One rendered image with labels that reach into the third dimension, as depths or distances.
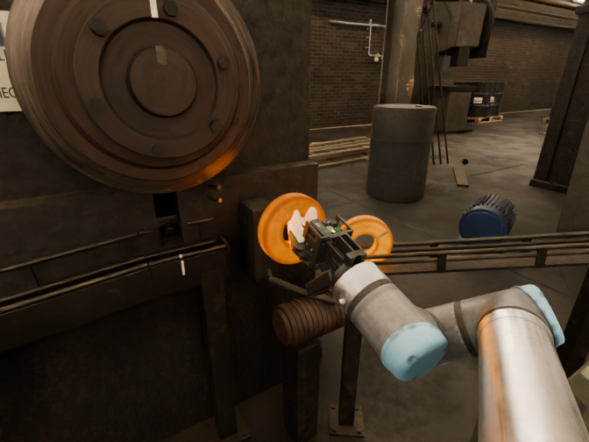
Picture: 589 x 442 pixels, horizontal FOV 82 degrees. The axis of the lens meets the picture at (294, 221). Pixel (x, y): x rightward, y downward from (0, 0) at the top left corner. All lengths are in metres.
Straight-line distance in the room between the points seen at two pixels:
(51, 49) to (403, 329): 0.72
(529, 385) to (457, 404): 1.16
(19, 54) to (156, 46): 0.23
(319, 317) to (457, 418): 0.72
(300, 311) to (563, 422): 0.70
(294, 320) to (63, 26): 0.79
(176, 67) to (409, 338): 0.59
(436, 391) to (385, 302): 1.08
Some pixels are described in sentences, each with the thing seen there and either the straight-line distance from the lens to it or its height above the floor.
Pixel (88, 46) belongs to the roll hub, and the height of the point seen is 1.17.
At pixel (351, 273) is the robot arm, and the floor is 0.84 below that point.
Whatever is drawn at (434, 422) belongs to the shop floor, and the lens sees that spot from 1.48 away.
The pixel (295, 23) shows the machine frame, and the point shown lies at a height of 1.27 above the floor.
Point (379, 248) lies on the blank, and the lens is 0.96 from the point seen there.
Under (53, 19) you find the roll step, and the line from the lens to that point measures 0.77.
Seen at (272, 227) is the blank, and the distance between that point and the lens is 0.68.
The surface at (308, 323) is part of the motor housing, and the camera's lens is 0.98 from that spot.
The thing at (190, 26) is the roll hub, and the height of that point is 1.21.
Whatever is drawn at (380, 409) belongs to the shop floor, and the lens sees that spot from 1.46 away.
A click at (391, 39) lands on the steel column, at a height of 1.59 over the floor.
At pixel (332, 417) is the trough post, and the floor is 0.01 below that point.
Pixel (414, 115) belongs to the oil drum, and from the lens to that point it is 3.30.
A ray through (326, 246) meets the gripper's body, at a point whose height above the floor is 0.85.
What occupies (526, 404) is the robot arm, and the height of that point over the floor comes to 0.87.
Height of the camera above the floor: 1.12
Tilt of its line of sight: 23 degrees down
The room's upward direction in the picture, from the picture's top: straight up
